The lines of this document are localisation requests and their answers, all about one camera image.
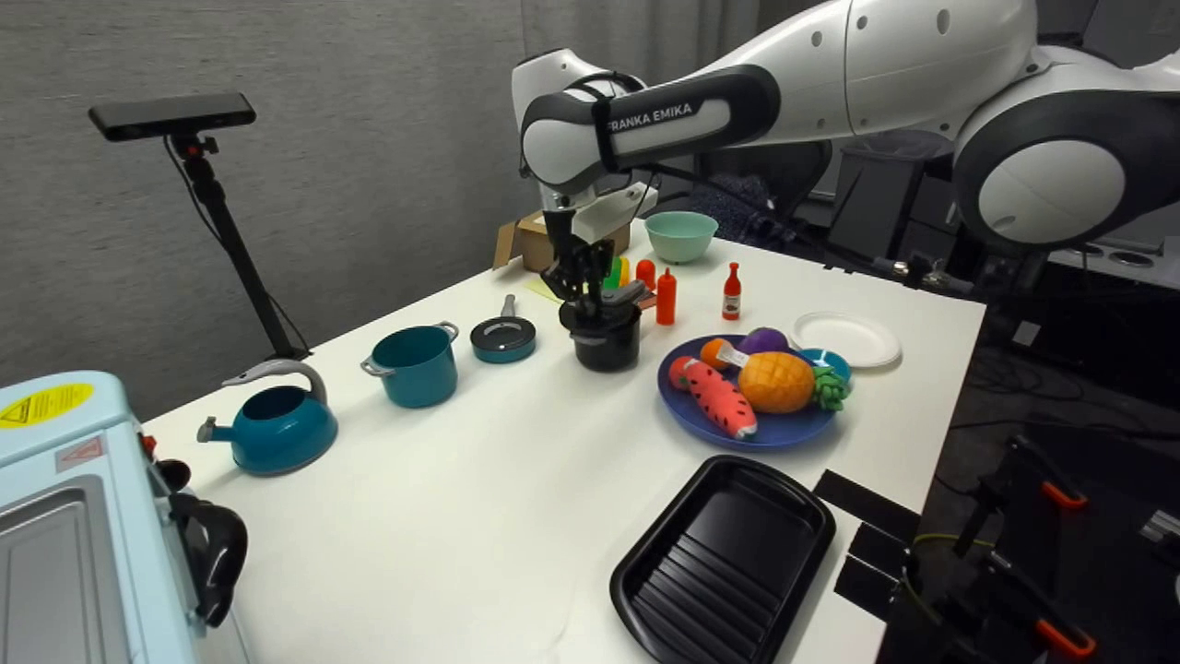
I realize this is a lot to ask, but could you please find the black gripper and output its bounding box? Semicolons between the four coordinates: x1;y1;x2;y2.
541;203;626;330

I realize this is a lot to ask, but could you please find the black toy pot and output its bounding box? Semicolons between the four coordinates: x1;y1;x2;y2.
568;320;646;375

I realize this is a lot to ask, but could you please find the teal toy pot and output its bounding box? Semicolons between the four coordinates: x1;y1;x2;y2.
359;320;463;413

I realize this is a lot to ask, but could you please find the tall orange toy bottle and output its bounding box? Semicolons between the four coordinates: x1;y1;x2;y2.
653;267;682;330

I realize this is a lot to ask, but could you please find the brown cardboard box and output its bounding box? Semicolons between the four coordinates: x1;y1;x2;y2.
490;209;558;276

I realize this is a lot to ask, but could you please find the dark teal frying pan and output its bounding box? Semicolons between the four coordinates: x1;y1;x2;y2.
468;290;546;370

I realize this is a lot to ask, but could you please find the mint green bowl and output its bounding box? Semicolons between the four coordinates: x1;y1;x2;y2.
642;206;721;267

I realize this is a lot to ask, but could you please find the small orange toy fruit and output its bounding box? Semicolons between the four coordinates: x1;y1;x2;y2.
696;336;752;373

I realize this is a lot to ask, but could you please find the red sauce bottle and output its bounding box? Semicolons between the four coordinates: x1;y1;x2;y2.
719;257;744;324

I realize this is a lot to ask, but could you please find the toy watermelon slice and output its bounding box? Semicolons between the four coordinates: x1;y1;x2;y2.
667;353;760;444

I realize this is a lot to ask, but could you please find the purple toy eggplant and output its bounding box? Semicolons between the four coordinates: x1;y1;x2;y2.
737;324;794;363

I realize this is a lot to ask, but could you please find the yellow orange toy fruit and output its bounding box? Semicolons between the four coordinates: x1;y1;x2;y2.
734;352;817;417

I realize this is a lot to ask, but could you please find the black office chair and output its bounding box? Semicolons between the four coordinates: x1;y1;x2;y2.
688;143;839;252

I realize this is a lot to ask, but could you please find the blue plate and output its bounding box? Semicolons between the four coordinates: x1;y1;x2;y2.
653;331;851;453

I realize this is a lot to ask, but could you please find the green toy vegetable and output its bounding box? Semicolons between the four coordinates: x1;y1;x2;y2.
807;365;854;417

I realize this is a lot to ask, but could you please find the white plate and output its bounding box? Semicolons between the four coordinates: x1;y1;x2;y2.
788;310;906;375

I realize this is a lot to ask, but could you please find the gray curtain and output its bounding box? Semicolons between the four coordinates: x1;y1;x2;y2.
512;0;816;78

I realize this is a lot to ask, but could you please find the black baking tray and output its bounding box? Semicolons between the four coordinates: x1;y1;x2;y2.
608;453;839;664

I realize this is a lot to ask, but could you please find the dark computer tower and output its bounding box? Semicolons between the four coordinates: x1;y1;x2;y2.
843;153;975;272

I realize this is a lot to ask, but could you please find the teal toy kettle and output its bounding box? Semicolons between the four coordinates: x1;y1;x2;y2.
197;358;343;479

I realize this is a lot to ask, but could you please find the light blue toaster oven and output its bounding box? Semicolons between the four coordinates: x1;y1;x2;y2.
0;370;203;664

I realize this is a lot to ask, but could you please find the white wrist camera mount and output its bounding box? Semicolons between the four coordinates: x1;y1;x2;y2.
568;180;662;249

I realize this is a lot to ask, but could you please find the black camera tripod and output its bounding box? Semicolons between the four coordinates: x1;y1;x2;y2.
163;131;312;363

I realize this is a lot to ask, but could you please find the black bundled power cord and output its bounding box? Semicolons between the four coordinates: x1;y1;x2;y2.
145;458;251;632

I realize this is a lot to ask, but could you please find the black camera bar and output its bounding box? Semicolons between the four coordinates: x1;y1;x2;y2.
84;91;258;143

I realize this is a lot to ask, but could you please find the black orange handled clamp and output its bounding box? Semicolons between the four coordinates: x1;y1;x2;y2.
970;551;1104;664
981;436;1096;546

